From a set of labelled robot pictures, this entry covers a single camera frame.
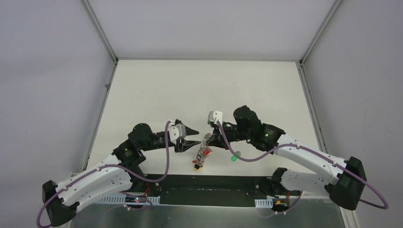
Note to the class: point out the electronics board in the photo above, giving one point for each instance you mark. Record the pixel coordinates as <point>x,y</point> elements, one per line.
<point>280,205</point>
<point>135,199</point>

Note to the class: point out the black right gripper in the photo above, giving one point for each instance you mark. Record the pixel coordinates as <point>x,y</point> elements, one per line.
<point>218,138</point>

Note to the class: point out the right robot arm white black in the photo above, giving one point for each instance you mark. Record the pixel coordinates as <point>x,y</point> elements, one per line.
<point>339,179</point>

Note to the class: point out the left electronics board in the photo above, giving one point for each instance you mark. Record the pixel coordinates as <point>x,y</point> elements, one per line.
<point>135,199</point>

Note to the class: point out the green tagged key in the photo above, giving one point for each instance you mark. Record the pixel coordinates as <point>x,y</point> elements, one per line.
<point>235,157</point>

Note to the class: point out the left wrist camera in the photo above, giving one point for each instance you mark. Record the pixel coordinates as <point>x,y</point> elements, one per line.
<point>176,131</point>

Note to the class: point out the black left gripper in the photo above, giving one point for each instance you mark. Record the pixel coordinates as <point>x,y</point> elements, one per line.
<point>178,142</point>

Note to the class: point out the right electronics board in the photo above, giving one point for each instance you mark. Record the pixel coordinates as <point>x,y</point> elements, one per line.
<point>280,205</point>

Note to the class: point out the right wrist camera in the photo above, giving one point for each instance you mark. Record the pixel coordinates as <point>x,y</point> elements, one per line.
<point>215,117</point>

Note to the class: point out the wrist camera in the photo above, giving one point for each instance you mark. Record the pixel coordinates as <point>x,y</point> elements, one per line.
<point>176,131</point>
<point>215,117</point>

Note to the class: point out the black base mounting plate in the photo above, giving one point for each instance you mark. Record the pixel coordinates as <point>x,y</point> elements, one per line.
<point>205,190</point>

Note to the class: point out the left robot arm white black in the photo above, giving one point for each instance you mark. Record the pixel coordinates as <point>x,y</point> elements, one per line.
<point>119,171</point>

